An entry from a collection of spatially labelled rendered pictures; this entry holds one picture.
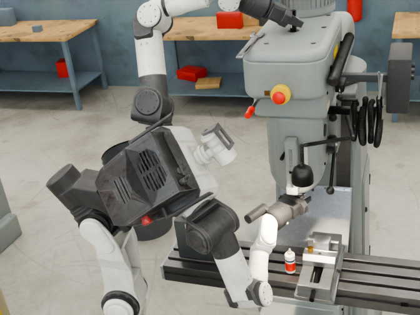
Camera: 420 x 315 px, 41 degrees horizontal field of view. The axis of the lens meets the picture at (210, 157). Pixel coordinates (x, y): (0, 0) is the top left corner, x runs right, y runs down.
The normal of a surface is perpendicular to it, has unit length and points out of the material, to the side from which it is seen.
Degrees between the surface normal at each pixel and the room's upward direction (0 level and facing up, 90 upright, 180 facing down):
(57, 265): 0
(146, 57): 62
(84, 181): 14
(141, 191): 74
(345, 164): 90
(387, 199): 0
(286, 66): 90
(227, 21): 90
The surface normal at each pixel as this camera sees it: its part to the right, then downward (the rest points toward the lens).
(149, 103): -0.20, 0.00
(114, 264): -0.17, 0.80
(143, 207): -0.61, 0.17
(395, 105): -0.32, 0.47
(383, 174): -0.11, -0.88
